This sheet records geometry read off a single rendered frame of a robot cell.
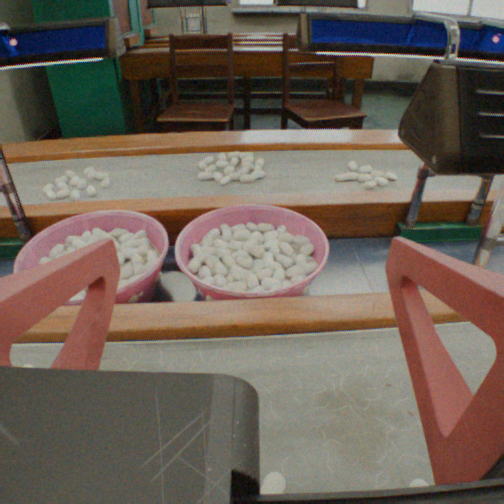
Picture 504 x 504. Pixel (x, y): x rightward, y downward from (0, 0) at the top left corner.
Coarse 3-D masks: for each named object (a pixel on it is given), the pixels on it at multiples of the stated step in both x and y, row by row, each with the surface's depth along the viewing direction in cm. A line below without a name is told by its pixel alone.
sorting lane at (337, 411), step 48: (288, 336) 53; (336, 336) 53; (384, 336) 53; (480, 336) 53; (288, 384) 47; (336, 384) 47; (384, 384) 47; (480, 384) 46; (288, 432) 42; (336, 432) 42; (384, 432) 41; (288, 480) 37; (336, 480) 37; (384, 480) 37; (432, 480) 37
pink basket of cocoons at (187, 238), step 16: (224, 208) 76; (240, 208) 77; (256, 208) 77; (272, 208) 77; (192, 224) 72; (208, 224) 75; (272, 224) 78; (288, 224) 76; (304, 224) 73; (192, 240) 72; (320, 240) 69; (176, 256) 63; (320, 256) 67; (208, 288) 58; (288, 288) 57
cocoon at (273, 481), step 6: (270, 474) 36; (276, 474) 36; (264, 480) 36; (270, 480) 35; (276, 480) 35; (282, 480) 36; (264, 486) 35; (270, 486) 35; (276, 486) 35; (282, 486) 35; (264, 492) 35; (270, 492) 34; (276, 492) 35; (282, 492) 35
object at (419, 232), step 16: (416, 16) 69; (432, 16) 64; (448, 32) 59; (496, 32) 67; (448, 48) 60; (416, 176) 75; (432, 176) 74; (480, 176) 74; (416, 192) 76; (480, 192) 77; (416, 208) 78; (480, 208) 79; (400, 224) 82; (416, 224) 82; (432, 224) 82; (448, 224) 82; (464, 224) 82; (480, 224) 82; (416, 240) 83; (432, 240) 83; (448, 240) 83; (464, 240) 83
